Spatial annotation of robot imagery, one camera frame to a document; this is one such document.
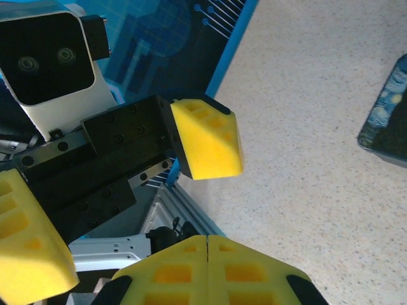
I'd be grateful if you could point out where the silver metal bracket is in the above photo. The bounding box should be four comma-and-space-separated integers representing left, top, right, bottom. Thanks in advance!
68, 234, 152, 273

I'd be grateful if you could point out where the blue circuit print mat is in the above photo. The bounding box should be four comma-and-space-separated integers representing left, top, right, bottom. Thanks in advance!
60, 0, 260, 189

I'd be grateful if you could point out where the silver aluminium extrusion frame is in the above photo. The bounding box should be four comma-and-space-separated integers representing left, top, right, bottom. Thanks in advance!
139, 182, 228, 242

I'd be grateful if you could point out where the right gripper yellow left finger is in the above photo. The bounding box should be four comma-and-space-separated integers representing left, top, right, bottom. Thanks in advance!
97, 234, 209, 305

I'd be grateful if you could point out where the Starry Night painted box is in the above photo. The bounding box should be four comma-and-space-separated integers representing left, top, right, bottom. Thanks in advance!
357, 53, 407, 168

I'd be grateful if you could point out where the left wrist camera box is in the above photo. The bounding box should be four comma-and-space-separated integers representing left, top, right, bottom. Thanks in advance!
0, 5, 119, 142

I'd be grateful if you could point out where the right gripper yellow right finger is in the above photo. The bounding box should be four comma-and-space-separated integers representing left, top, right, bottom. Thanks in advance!
206, 234, 331, 305

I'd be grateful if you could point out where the black cable connector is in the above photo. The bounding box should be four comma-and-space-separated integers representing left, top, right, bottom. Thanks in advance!
145, 219, 204, 257

